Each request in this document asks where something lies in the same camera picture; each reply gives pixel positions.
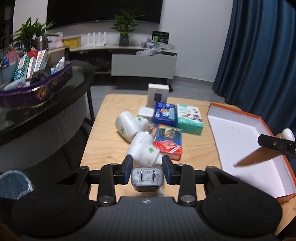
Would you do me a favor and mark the black power adapter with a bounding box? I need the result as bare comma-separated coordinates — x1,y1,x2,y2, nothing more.
130,167,165,192

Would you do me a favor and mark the teal bandage box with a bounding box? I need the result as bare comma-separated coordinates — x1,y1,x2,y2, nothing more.
177,103,204,135

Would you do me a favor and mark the white bottle near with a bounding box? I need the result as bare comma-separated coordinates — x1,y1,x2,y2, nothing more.
126,131,163,168

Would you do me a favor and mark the red card box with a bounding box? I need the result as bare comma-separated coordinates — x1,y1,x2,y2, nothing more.
154,124,183,161

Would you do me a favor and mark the white bottle far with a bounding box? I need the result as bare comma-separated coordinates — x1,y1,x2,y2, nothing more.
115,111,149,143

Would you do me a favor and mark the small glass bottle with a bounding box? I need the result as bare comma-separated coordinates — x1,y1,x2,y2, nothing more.
142,121,158,138

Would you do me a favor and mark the orange white box lid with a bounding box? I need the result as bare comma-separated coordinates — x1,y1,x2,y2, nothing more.
207,103,295,202

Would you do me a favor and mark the blue tin box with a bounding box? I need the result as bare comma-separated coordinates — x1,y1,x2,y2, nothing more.
152,101,177,127

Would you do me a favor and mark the small white adapter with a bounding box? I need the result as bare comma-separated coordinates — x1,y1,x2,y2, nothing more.
137,106,154,121

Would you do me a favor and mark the blue curtain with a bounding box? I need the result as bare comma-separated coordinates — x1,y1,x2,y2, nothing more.
213,1,295,133

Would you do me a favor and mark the white charger box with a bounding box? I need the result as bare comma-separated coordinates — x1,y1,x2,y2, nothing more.
147,83,170,108

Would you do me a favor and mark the black round table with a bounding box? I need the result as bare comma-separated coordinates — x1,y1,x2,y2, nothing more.
1,61,95,172

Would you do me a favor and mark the blue bin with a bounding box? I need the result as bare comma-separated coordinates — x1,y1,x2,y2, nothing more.
0,170,34,200

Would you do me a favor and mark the white tv cabinet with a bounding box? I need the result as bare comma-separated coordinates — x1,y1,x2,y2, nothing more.
68,45,178,85

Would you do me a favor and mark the purple tray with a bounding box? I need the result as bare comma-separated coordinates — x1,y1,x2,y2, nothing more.
1,61,73,108

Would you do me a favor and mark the white router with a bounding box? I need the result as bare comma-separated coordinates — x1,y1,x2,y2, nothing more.
85,32,107,47

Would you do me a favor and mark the green black box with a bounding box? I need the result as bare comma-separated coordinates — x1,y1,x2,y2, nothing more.
152,31,170,44

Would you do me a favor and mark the yellow box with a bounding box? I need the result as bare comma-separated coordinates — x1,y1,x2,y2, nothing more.
63,36,81,49

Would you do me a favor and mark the white plastic bag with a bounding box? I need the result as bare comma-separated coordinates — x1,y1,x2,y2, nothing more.
48,32,64,50

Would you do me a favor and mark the potted plant on cabinet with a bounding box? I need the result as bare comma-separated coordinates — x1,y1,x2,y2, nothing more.
111,9,142,47

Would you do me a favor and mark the left potted plant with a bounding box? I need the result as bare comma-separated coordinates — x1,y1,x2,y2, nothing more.
13,18,55,52

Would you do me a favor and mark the television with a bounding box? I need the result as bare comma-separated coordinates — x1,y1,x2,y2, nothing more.
46,0,163,28

